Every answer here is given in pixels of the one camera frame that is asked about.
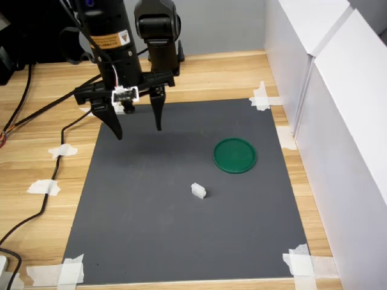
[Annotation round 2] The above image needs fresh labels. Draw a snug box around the thin black cable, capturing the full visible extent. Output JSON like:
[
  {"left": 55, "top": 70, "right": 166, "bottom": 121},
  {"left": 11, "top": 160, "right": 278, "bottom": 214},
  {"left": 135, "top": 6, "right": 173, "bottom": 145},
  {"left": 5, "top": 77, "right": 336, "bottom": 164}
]
[{"left": 0, "top": 62, "right": 34, "bottom": 135}]

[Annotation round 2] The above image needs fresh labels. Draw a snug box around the black looped cable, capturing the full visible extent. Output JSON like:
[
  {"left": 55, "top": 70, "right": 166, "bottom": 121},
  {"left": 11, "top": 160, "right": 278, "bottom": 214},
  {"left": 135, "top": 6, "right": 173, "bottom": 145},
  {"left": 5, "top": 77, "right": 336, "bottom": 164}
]
[{"left": 0, "top": 248, "right": 22, "bottom": 290}]

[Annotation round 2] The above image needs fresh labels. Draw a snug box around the black cable with coloured wires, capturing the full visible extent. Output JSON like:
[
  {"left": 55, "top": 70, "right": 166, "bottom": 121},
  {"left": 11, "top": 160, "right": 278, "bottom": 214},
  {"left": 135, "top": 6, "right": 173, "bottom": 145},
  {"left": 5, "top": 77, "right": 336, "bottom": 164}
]
[{"left": 0, "top": 74, "right": 102, "bottom": 149}]

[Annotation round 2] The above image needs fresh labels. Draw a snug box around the dark grey mat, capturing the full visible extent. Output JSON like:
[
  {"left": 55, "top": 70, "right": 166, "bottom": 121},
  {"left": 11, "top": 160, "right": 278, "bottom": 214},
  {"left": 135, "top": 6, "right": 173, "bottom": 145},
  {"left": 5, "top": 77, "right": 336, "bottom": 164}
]
[{"left": 62, "top": 98, "right": 312, "bottom": 286}]

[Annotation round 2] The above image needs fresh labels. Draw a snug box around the black equipment box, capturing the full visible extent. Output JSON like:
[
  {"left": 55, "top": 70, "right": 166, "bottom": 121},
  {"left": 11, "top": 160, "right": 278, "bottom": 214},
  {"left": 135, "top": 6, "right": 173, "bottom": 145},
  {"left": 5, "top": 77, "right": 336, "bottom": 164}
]
[{"left": 0, "top": 45, "right": 18, "bottom": 86}]

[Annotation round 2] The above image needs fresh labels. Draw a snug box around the thin camera wire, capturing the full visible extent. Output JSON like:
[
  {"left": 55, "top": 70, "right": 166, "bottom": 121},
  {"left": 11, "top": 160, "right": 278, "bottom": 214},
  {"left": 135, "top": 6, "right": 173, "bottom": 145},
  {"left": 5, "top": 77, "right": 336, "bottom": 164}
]
[{"left": 110, "top": 62, "right": 122, "bottom": 90}]

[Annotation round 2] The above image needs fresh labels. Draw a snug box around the thick black camera cable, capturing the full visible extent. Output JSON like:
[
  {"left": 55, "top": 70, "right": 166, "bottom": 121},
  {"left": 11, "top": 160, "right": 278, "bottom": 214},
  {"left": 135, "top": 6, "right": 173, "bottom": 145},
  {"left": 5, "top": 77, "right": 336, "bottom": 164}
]
[{"left": 0, "top": 109, "right": 93, "bottom": 246}]

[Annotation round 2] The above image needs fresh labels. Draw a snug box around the round green lid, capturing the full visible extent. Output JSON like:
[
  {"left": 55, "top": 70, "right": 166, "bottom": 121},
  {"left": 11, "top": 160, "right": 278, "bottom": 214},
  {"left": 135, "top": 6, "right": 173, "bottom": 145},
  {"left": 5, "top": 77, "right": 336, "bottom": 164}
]
[{"left": 213, "top": 137, "right": 258, "bottom": 175}]

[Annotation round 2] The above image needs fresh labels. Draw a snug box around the small white plastic terminal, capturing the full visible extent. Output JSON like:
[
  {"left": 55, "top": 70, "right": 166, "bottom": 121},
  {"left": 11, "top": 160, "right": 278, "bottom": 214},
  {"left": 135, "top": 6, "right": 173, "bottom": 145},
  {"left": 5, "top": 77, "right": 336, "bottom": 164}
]
[{"left": 190, "top": 182, "right": 208, "bottom": 199}]

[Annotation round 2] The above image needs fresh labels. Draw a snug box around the white tape piece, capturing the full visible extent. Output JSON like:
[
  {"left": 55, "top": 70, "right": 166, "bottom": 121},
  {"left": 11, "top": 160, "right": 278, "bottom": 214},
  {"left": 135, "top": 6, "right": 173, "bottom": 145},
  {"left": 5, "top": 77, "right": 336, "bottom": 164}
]
[
  {"left": 276, "top": 126, "right": 299, "bottom": 151},
  {"left": 0, "top": 271, "right": 25, "bottom": 289},
  {"left": 248, "top": 80, "right": 282, "bottom": 112},
  {"left": 25, "top": 253, "right": 86, "bottom": 287},
  {"left": 26, "top": 178, "right": 61, "bottom": 197},
  {"left": 48, "top": 144, "right": 79, "bottom": 160},
  {"left": 282, "top": 243, "right": 339, "bottom": 290}
]

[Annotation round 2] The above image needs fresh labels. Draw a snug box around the small white camera box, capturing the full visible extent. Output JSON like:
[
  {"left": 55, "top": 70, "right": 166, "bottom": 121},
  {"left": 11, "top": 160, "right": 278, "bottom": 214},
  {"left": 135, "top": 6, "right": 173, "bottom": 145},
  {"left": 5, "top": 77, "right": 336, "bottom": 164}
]
[{"left": 111, "top": 85, "right": 140, "bottom": 115}]

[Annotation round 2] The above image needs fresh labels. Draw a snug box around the long white tape strip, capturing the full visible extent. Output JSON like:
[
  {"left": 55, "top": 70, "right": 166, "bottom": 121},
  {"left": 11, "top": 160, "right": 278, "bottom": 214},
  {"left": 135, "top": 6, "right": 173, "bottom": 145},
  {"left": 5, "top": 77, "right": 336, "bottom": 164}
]
[{"left": 57, "top": 278, "right": 296, "bottom": 287}]

